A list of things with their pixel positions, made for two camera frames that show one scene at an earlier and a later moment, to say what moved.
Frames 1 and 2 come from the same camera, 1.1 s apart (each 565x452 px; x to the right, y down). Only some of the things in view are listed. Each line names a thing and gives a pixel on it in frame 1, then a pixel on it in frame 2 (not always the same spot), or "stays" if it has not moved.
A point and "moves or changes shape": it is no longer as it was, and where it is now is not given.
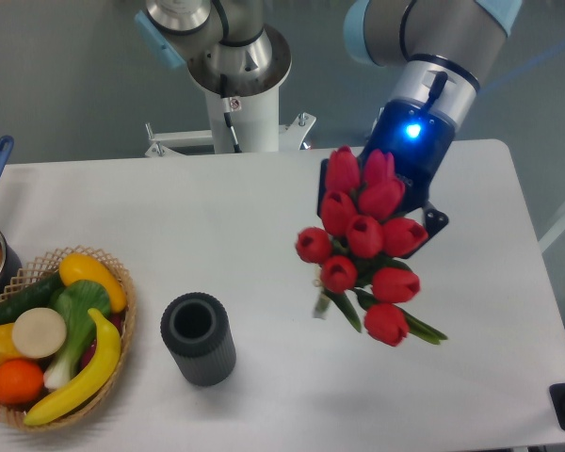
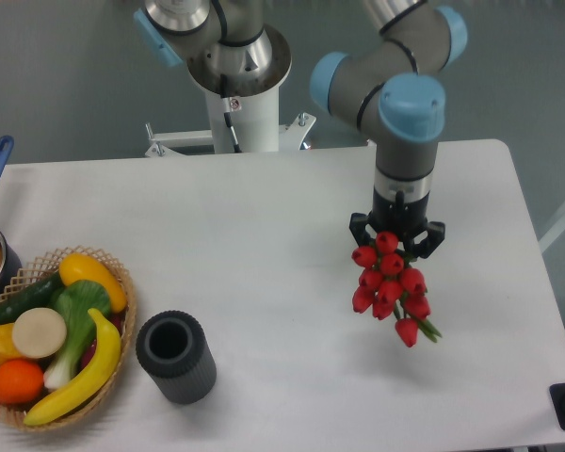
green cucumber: [38, 295] stays
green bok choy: [75, 299] stays
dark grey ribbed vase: [197, 330] -> [172, 347]
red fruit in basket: [116, 319] stays
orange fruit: [17, 381] stays
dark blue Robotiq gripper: [416, 137] -> [405, 218]
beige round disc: [39, 332] stays
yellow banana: [102, 368] stays
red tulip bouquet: [357, 242] moves or changes shape
